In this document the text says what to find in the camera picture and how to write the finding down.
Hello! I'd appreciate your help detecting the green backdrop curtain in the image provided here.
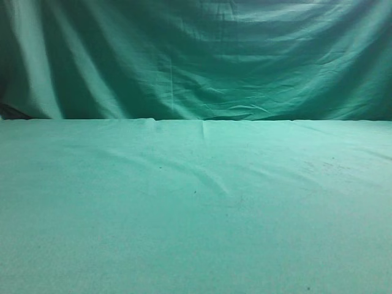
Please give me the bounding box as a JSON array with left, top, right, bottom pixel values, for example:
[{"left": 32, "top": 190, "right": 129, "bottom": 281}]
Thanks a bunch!
[{"left": 1, "top": 1, "right": 391, "bottom": 121}]

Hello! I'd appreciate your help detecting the green table cloth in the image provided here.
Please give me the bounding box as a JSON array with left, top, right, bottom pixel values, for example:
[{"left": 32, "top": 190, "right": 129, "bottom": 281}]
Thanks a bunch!
[{"left": 1, "top": 119, "right": 391, "bottom": 293}]

